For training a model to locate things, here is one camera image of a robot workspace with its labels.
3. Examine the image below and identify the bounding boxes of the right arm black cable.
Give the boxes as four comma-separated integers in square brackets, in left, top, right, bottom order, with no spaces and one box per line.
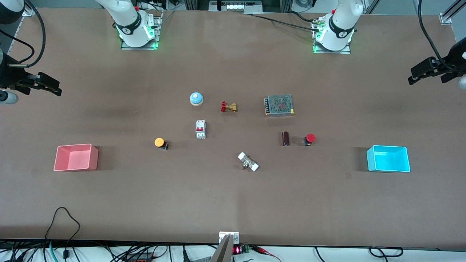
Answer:
[0,0,47,68]

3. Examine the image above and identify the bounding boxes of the cyan plastic box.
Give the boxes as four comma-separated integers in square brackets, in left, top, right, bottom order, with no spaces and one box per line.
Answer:
[366,145,411,172]

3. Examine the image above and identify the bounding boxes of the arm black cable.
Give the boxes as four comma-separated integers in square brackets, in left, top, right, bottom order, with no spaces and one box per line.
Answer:
[418,0,449,63]
[0,0,47,68]

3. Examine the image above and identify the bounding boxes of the white control device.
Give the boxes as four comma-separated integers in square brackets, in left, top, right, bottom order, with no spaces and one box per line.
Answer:
[209,0,263,14]

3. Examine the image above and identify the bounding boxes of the black tabletop cable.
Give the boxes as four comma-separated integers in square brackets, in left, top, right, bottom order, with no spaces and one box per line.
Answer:
[248,10,321,32]

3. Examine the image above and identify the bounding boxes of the metal mesh power supply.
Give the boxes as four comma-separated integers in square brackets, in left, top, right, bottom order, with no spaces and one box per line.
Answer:
[264,94,295,117]

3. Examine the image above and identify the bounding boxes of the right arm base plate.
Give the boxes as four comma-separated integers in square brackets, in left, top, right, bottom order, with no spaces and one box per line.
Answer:
[121,11,163,51]

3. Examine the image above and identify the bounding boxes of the black power adapter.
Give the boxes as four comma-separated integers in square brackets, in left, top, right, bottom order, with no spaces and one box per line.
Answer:
[126,251,155,262]

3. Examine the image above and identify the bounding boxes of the silver camera mount bracket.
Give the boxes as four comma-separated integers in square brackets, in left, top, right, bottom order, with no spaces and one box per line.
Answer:
[210,231,240,262]

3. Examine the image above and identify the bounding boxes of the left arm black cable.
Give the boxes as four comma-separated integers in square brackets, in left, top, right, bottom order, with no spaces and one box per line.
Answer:
[418,0,449,63]

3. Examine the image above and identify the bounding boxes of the pink plastic box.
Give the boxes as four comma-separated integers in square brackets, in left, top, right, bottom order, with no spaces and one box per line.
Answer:
[54,143,99,172]

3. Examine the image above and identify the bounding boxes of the black coiled cable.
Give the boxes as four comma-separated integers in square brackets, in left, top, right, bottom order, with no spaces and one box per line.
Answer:
[368,246,404,258]

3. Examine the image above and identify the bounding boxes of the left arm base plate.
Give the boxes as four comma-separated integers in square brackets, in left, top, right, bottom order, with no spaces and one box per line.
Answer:
[312,18,352,55]

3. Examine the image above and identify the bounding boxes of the red clip wire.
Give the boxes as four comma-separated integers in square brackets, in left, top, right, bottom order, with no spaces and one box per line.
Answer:
[250,245,281,262]

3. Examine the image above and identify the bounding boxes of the thin black looped cable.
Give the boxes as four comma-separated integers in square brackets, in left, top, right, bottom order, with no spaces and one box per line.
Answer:
[44,207,81,262]

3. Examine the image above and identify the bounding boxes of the metal fitting white caps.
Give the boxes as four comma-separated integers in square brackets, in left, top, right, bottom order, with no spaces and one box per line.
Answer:
[237,152,260,172]

